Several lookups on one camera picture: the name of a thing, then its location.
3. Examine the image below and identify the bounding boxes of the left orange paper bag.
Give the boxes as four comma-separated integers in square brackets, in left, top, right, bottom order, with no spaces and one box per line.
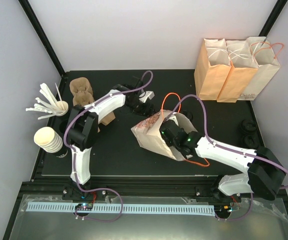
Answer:
[194,38,231,101]

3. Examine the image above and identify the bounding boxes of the stack of white paper cups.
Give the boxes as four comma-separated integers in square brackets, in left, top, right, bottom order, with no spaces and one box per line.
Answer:
[33,126,63,153]

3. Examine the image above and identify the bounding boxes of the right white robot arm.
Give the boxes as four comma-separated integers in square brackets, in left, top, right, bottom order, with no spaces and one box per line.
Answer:
[159,120,286,202]

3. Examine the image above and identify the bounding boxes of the light blue cable duct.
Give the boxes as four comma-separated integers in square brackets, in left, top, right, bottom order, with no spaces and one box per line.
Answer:
[26,202,215,217]

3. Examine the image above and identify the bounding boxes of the orange paper bag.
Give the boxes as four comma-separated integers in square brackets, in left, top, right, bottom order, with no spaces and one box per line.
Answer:
[194,38,231,101]
[216,40,259,103]

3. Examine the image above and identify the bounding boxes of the left black frame post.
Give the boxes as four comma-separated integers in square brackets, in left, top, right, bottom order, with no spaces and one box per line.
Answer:
[18,0,66,77]

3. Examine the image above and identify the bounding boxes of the back-left pulp cup carrier stack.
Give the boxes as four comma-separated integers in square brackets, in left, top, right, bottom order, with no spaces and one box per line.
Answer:
[69,77,95,106]

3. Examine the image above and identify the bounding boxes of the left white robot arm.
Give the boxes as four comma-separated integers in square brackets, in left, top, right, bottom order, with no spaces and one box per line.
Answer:
[63,84,155,200]

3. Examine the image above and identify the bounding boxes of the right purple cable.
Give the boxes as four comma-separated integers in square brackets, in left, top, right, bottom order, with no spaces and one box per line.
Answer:
[163,94,288,189]

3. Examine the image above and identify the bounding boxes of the black frame post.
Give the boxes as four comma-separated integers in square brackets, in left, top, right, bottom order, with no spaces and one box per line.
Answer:
[18,0,66,77]
[258,0,288,37]

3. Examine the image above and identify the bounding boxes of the black paper cup stack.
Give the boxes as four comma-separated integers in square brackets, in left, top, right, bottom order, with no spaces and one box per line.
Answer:
[55,119,68,159]

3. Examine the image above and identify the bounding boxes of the white bag orange handles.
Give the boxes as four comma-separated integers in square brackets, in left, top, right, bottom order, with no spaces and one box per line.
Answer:
[238,36,284,101]

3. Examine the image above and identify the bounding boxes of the black coffee lid back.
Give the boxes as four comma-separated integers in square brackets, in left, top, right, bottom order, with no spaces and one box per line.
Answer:
[241,119,258,133]

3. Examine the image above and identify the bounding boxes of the printed Cream Bear paper bag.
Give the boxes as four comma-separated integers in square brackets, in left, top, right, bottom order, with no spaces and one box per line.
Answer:
[130,92,211,168]

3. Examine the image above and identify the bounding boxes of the right black frame post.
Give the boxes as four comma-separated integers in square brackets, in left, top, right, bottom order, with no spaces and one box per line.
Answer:
[258,0,288,37]

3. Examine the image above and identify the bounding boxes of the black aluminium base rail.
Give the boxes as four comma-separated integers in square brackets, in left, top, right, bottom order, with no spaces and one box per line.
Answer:
[21,174,287,203]

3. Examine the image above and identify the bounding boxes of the middle orange paper bag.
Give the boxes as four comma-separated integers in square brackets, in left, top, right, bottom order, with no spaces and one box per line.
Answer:
[216,40,259,103]

